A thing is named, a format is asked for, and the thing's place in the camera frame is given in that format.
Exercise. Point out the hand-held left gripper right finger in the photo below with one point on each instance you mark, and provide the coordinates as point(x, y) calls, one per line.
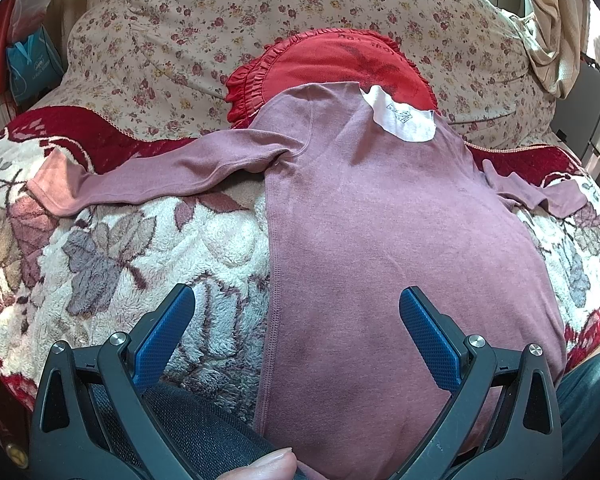
point(430, 340)

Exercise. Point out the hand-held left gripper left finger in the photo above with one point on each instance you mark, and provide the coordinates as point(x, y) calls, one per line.
point(165, 340)

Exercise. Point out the mauve long-sleeve shirt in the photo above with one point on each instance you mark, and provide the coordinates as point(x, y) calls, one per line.
point(380, 210)

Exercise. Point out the person's left hand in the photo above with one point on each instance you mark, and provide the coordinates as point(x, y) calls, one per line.
point(260, 467)

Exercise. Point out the red white leaf-pattern fleece blanket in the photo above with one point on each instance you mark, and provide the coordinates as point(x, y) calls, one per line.
point(130, 260)

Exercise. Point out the person's teal trousers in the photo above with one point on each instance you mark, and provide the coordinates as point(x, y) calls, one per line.
point(585, 410)

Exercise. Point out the grey cabinet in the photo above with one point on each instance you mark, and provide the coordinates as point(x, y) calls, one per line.
point(595, 100)

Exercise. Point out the red ruffled pillow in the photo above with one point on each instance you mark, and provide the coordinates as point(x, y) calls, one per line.
point(320, 65)

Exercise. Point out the blue gift bag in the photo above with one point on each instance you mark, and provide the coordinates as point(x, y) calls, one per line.
point(30, 70)

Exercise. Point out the floral print quilt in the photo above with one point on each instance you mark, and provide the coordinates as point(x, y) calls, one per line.
point(205, 25)

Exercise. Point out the beige curtain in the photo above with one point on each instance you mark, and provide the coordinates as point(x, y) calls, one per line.
point(555, 20)

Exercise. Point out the red bag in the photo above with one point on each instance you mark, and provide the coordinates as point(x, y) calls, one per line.
point(0, 35)

